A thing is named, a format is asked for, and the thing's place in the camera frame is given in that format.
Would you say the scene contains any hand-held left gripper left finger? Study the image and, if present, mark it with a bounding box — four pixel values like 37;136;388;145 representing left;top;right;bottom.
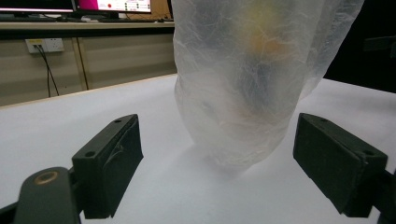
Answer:
71;113;145;220

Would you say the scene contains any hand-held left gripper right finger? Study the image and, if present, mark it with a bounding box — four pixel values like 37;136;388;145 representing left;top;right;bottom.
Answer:
292;112;389;218

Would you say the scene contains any translucent white plastic bag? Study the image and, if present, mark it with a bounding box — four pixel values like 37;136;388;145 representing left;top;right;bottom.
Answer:
170;0;365;168

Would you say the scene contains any beige desk with partition panels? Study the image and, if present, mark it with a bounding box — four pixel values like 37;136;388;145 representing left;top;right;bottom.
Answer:
0;20;178;107

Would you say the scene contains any computer monitor with pink screen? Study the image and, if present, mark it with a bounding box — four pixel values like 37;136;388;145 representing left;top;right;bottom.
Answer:
75;0;152;20

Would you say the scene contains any dark computer monitor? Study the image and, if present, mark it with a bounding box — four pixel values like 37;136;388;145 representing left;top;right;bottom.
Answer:
0;0;77;15

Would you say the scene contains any black power cable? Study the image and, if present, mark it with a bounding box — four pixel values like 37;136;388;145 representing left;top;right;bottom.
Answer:
36;45;61;98

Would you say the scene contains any white wall power socket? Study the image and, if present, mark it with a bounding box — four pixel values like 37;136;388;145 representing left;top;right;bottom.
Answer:
24;37;65;54

